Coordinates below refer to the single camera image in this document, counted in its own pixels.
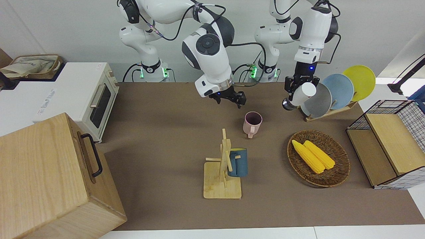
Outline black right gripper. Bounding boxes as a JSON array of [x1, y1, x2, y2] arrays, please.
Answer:
[[209, 87, 247, 109]]

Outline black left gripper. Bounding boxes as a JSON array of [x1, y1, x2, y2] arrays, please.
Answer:
[[284, 62, 321, 101]]

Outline white cylindrical water bottle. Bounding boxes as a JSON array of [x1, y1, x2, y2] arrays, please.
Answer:
[[282, 82, 317, 111]]

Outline pink mug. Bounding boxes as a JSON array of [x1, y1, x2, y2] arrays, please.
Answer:
[[243, 111, 263, 139]]

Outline grey plate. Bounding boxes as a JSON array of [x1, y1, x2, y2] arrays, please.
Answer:
[[300, 83, 332, 118]]

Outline wooden dish rack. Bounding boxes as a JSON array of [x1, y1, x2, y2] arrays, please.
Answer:
[[305, 100, 358, 122]]

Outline light blue plate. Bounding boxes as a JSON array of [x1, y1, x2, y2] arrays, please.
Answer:
[[321, 73, 354, 110]]

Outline dark blue mug yellow inside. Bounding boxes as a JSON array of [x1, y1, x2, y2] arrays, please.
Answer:
[[227, 148, 248, 177]]

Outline yellow corn cob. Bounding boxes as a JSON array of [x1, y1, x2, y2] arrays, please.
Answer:
[[292, 140, 325, 174], [304, 140, 336, 170]]

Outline yellow plate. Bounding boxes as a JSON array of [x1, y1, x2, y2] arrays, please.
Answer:
[[342, 65, 376, 102]]

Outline brown table mat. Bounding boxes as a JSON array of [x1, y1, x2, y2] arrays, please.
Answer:
[[96, 82, 425, 231]]

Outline wooden mug tree stand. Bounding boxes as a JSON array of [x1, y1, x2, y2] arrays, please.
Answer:
[[203, 128, 242, 199]]

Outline brown wicker basket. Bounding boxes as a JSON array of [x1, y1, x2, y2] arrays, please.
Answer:
[[287, 130, 351, 188]]

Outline white toaster oven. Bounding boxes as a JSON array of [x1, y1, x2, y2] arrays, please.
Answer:
[[0, 62, 119, 143]]

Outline brown tray with paper bag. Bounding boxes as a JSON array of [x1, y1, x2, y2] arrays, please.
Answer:
[[0, 54, 64, 81]]

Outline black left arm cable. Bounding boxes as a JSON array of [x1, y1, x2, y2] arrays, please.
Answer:
[[318, 0, 342, 65]]

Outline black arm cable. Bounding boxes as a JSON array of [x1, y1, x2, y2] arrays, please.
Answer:
[[151, 3, 228, 41], [318, 0, 342, 65]]

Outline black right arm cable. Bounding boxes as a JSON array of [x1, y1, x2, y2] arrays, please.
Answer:
[[151, 3, 228, 41]]

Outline black wire rack wooden shelf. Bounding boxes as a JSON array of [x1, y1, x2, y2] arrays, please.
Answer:
[[346, 100, 425, 190]]

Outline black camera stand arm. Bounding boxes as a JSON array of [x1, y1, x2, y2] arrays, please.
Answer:
[[387, 53, 425, 95]]

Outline wooden cabinet black handle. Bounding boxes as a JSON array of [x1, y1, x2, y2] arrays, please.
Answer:
[[0, 113, 128, 239]]

